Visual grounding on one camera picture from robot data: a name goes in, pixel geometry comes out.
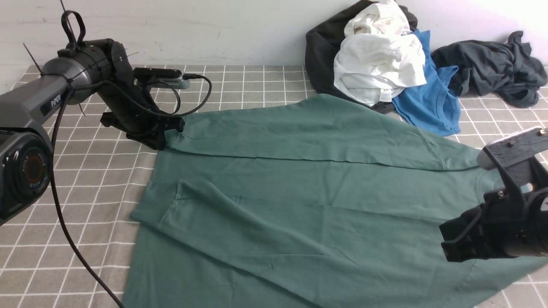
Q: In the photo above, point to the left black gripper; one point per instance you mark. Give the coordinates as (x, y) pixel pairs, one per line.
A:
(133, 111)

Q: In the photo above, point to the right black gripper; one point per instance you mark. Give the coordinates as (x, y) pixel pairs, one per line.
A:
(494, 229)

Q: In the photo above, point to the green long-sleeve top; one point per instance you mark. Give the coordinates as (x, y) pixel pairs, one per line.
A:
(318, 204)

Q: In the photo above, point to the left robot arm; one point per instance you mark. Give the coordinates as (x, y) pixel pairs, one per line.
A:
(80, 70)

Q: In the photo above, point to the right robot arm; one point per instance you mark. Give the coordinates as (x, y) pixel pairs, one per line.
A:
(536, 214)

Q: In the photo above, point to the blue t-shirt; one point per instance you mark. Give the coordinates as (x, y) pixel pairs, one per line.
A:
(433, 106)

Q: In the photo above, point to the grey checked tablecloth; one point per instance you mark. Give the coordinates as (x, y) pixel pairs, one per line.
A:
(100, 175)

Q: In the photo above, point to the dark grey crumpled garment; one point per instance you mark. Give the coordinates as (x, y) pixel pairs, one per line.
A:
(506, 69)

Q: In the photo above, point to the white crumpled shirt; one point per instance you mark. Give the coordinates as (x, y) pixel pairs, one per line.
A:
(380, 56)

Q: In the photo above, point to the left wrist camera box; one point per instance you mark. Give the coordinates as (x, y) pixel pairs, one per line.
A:
(160, 78)

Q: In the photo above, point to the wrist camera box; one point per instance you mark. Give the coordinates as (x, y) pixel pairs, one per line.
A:
(160, 78)
(513, 148)

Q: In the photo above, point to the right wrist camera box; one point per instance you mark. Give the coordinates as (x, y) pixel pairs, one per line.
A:
(513, 148)

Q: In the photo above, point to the black garment by wall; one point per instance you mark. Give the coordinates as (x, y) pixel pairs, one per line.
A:
(323, 44)

